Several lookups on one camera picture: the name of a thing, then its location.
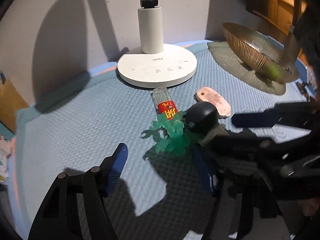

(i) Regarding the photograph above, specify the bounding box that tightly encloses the stack of books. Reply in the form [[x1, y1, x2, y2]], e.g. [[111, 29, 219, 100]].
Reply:
[[0, 135, 12, 184]]

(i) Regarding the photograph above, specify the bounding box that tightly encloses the pink oval tag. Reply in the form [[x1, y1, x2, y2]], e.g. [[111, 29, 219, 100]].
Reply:
[[196, 87, 231, 119]]

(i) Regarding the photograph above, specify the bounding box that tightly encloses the red labelled clear tube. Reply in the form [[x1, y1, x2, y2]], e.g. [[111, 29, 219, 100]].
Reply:
[[151, 87, 178, 120]]

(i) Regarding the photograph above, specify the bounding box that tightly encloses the grey metal cylinder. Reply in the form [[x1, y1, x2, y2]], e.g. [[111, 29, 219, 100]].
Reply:
[[279, 25, 300, 68]]

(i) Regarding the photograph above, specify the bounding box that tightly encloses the brown pen holder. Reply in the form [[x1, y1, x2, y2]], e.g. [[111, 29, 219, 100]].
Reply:
[[0, 79, 29, 133]]

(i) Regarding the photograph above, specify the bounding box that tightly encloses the blue textured table mat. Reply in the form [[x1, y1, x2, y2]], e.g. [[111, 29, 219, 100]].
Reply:
[[4, 39, 313, 240]]

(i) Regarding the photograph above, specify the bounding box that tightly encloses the teal translucent plastic figure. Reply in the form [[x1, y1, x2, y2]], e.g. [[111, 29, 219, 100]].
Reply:
[[142, 111, 204, 157]]

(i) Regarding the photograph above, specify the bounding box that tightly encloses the amber ribbed glass bowl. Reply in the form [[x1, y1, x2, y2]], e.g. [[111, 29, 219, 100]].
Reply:
[[222, 22, 293, 77]]

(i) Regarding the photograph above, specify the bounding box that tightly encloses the round grey-green placemat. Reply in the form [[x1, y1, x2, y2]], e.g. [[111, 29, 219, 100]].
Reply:
[[207, 42, 286, 95]]

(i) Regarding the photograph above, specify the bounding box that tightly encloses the dark-headed monkey figurine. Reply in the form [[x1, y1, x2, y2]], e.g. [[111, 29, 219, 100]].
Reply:
[[184, 101, 229, 147]]

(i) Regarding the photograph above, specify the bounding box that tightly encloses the white desk lamp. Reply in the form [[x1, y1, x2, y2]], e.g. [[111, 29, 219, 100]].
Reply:
[[117, 0, 197, 88]]

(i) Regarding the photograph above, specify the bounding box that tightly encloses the bright green plastic figure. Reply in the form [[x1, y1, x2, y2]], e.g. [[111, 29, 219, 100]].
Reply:
[[265, 63, 283, 83]]

